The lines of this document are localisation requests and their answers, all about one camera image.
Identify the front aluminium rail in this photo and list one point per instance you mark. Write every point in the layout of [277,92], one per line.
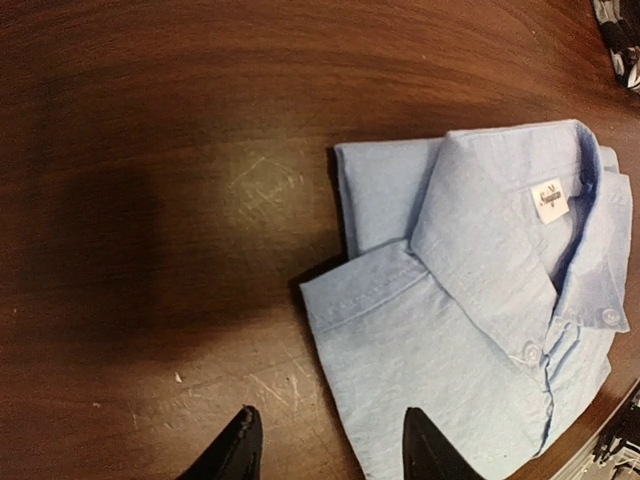
[582,466]

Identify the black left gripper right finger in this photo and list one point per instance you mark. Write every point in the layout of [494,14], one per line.
[427,454]

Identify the light blue long sleeve shirt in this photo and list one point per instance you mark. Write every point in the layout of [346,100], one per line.
[484,285]

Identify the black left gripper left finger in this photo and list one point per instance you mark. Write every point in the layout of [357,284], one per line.
[235,453]

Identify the grey patterned folded shirt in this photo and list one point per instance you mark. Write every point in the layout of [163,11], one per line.
[618,23]

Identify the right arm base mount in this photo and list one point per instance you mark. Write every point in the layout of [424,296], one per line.
[618,443]

